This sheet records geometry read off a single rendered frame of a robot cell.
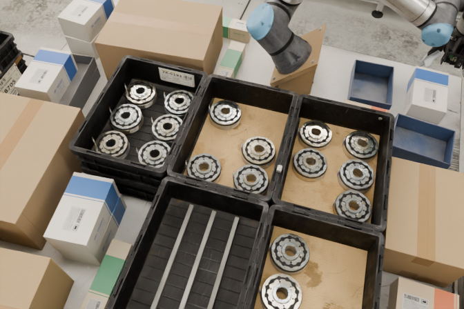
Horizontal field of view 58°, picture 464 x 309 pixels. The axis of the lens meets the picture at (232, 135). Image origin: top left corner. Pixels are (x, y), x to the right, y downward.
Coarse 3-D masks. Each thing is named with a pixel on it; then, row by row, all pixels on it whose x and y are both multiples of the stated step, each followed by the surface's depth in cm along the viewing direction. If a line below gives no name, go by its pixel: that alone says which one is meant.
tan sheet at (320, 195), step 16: (336, 128) 138; (336, 144) 134; (336, 160) 131; (288, 176) 128; (336, 176) 128; (288, 192) 124; (304, 192) 124; (320, 192) 124; (336, 192) 124; (368, 192) 125; (320, 208) 121; (352, 208) 122
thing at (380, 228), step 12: (300, 96) 133; (312, 96) 133; (360, 108) 130; (288, 144) 122; (276, 180) 115; (384, 180) 116; (276, 192) 113; (384, 192) 113; (276, 204) 111; (288, 204) 111; (384, 204) 113; (324, 216) 109; (336, 216) 109; (384, 216) 110; (372, 228) 108; (384, 228) 108
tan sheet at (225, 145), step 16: (256, 112) 141; (272, 112) 141; (208, 128) 137; (240, 128) 138; (256, 128) 138; (272, 128) 138; (208, 144) 134; (224, 144) 134; (240, 144) 134; (224, 160) 130; (240, 160) 130; (224, 176) 127
